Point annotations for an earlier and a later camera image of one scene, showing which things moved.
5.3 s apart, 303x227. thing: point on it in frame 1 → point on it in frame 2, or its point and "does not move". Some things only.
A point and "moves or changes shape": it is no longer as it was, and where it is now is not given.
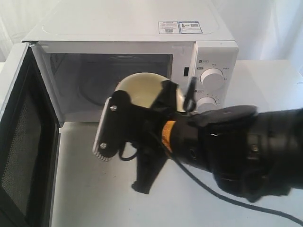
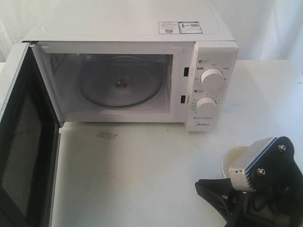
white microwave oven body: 86,48 does not move
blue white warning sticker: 180,27 does not move
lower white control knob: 205,104 does not move
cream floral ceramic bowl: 144,88 moves or changes shape
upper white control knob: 212,79 does not move
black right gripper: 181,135 → 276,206
